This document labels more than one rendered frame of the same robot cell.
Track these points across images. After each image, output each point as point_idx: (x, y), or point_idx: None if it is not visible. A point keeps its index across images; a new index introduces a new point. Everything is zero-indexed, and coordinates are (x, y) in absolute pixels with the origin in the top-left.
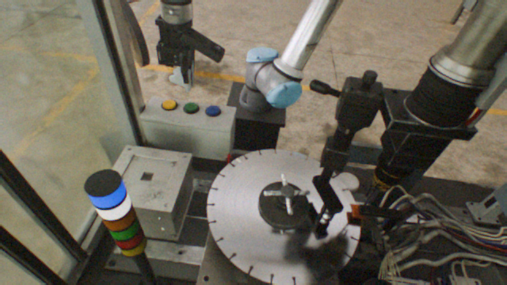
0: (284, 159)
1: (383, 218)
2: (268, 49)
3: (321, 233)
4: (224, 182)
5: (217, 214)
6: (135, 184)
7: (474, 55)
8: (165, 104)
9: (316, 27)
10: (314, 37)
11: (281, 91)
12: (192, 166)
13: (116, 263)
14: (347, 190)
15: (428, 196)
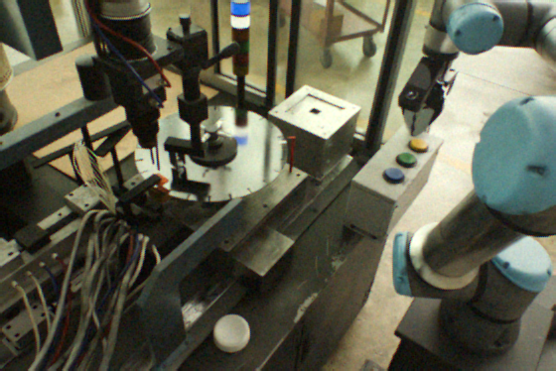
0: (260, 173)
1: (142, 241)
2: (532, 264)
3: (168, 156)
4: (263, 125)
5: (236, 113)
6: (309, 104)
7: None
8: (416, 140)
9: (455, 207)
10: (446, 219)
11: (395, 235)
12: (323, 153)
13: None
14: (186, 196)
15: (115, 306)
